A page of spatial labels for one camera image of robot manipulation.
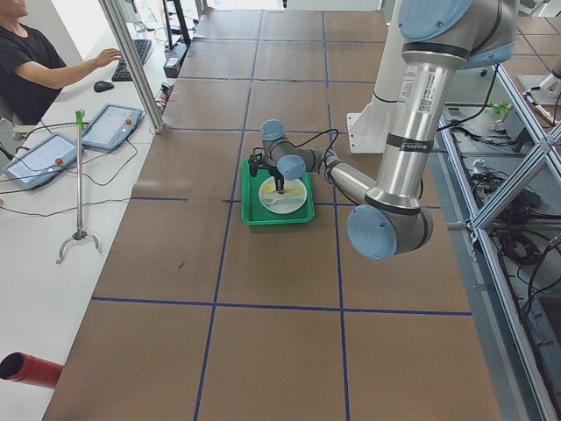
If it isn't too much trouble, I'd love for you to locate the white spoon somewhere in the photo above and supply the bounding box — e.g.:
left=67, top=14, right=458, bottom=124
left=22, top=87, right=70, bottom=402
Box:
left=260, top=196, right=306, bottom=206

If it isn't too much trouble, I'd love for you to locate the white round plate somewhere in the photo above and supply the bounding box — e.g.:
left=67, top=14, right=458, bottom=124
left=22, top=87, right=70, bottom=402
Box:
left=258, top=176, right=308, bottom=214

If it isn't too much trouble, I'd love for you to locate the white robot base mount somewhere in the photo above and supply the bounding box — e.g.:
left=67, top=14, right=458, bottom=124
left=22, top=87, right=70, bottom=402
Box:
left=347, top=96, right=388, bottom=153

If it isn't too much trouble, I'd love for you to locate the person's hand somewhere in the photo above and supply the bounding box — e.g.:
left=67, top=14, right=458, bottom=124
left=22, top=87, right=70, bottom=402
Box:
left=94, top=48, right=122, bottom=68

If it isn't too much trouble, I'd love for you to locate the far blue teach pendant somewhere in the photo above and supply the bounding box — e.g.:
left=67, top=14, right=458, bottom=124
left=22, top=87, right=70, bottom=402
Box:
left=82, top=103, right=142, bottom=151

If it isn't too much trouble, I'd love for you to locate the metal reacher grabber tool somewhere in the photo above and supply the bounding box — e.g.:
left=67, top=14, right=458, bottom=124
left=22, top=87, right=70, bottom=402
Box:
left=56, top=109, right=101, bottom=265

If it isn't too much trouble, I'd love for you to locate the aluminium frame rail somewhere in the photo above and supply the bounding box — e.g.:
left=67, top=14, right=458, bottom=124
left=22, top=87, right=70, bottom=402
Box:
left=430, top=56, right=560, bottom=420

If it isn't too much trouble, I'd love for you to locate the blue teach pendant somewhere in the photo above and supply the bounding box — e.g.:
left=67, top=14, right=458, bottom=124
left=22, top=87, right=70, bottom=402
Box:
left=2, top=132, right=77, bottom=189
left=82, top=103, right=142, bottom=151

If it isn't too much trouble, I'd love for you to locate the brown paper table cover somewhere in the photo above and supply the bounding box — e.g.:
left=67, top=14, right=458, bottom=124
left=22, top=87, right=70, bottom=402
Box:
left=45, top=11, right=501, bottom=420

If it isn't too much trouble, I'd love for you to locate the person's forearm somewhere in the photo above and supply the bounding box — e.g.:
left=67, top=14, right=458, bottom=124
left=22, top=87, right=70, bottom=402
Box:
left=46, top=60, right=98, bottom=89

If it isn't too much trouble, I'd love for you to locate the aluminium frame post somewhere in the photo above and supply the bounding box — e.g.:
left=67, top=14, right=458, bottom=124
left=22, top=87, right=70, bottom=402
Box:
left=98, top=0, right=165, bottom=133

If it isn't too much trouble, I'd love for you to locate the red tube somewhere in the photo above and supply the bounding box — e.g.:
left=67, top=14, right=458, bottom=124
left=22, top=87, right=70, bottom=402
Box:
left=1, top=352, right=63, bottom=389

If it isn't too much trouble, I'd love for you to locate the yellow spoon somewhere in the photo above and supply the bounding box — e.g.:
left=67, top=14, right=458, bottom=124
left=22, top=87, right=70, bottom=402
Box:
left=259, top=185, right=304, bottom=195

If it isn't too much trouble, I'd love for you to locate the black computer mouse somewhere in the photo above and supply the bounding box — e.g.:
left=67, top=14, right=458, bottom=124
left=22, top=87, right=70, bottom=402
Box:
left=93, top=81, right=114, bottom=93

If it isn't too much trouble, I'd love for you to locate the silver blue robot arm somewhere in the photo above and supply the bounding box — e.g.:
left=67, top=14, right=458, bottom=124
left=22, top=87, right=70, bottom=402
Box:
left=249, top=1, right=518, bottom=260

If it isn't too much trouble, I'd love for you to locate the black keyboard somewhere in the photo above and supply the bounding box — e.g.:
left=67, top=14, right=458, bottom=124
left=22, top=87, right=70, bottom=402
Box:
left=110, top=39, right=154, bottom=83

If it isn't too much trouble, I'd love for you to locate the near blue teach pendant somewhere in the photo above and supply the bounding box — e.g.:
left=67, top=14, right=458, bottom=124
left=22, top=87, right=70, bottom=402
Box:
left=2, top=132, right=77, bottom=189

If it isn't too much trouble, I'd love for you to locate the green plastic tray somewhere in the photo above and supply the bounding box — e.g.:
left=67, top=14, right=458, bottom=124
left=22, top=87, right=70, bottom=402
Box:
left=241, top=158, right=316, bottom=226

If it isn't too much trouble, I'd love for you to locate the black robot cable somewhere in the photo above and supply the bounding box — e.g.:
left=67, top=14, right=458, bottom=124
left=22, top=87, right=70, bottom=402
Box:
left=290, top=128, right=341, bottom=182

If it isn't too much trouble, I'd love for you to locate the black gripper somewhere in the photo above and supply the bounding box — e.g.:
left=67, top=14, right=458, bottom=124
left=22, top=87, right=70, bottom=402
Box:
left=248, top=147, right=285, bottom=192

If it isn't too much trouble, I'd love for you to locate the person in black shirt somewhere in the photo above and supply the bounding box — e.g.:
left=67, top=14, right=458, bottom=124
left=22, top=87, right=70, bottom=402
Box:
left=0, top=0, right=124, bottom=126

